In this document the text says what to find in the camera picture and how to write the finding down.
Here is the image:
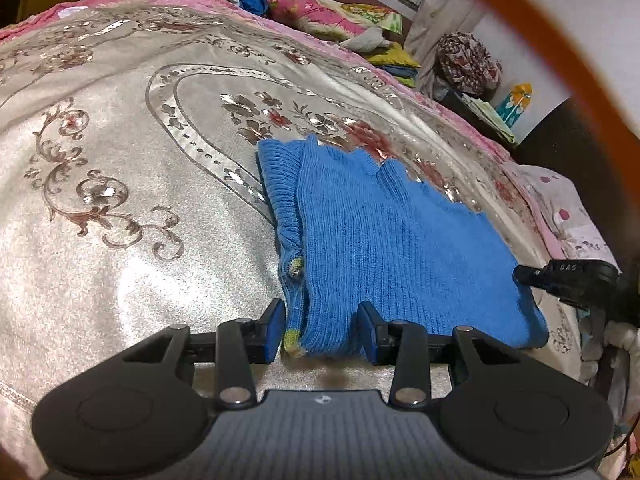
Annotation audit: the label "yellow and blue folded cloths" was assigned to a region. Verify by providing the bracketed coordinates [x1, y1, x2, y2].
[370, 42, 422, 88]

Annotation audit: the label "pink dotted sheet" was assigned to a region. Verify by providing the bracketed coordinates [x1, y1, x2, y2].
[502, 160, 617, 272]

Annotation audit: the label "stack of papers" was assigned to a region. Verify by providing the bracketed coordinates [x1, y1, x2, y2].
[460, 92, 518, 144]

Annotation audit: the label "dark floral cloth bundle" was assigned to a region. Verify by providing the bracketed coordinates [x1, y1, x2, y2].
[437, 32, 503, 97]

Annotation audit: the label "yellow blue tissue box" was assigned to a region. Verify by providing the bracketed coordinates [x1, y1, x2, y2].
[495, 82, 534, 129]

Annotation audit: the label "grey cloth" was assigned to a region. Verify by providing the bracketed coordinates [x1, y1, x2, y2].
[345, 27, 393, 53]

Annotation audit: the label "blue knitted sweater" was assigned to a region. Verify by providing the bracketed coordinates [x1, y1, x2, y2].
[256, 135, 551, 361]

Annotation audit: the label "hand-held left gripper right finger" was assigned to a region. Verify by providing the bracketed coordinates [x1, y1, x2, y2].
[356, 301, 521, 408]

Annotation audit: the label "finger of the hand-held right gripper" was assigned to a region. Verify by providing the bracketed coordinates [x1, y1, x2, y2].
[514, 265, 551, 292]

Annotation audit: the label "orange cable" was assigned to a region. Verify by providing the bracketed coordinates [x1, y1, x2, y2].
[435, 0, 640, 133]

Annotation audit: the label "pink floral pillow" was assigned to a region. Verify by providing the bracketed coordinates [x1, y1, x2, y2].
[267, 0, 403, 43]

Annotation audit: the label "white curtain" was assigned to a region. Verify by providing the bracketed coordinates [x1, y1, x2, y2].
[407, 0, 496, 96]

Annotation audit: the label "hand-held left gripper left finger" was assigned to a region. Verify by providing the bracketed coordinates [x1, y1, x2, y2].
[122, 299, 288, 408]

